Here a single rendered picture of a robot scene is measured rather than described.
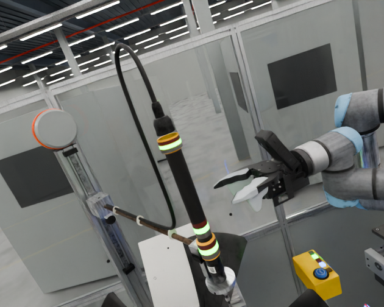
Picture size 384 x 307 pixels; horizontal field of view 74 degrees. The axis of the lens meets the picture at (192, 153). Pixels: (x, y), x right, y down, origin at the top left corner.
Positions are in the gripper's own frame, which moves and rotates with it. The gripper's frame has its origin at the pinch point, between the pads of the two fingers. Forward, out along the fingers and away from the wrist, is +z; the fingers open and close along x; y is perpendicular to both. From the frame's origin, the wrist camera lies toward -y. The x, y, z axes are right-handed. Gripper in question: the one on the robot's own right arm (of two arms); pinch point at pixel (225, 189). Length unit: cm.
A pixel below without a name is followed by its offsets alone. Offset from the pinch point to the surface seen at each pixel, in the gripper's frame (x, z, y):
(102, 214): 51, 34, 14
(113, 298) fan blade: 16.8, 34.7, 24.2
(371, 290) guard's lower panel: 54, -93, 141
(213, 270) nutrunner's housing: -1.7, 8.7, 15.8
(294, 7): 57, -76, -37
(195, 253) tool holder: 2.3, 10.5, 12.6
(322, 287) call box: 15, -29, 61
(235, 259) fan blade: 9.5, 0.2, 26.3
